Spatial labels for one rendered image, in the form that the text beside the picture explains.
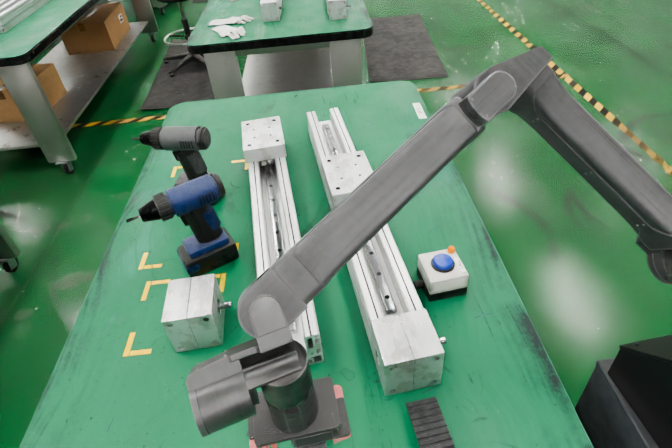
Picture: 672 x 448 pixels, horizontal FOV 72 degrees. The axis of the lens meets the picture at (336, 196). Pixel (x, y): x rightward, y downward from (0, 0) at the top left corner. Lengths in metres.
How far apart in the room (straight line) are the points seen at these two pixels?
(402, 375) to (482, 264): 0.35
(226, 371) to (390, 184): 0.27
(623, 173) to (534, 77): 0.18
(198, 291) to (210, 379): 0.42
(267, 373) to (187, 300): 0.43
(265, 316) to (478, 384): 0.49
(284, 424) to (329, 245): 0.21
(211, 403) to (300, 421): 0.11
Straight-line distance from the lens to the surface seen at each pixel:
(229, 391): 0.52
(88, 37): 4.51
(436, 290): 0.95
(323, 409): 0.61
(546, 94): 0.68
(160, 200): 0.98
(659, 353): 0.86
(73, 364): 1.06
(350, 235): 0.53
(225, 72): 2.55
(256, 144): 1.25
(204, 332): 0.93
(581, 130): 0.70
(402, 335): 0.81
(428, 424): 0.81
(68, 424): 0.99
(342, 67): 2.52
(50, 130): 3.12
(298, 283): 0.51
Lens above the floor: 1.54
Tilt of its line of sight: 38 degrees down
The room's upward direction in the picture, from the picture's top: 5 degrees counter-clockwise
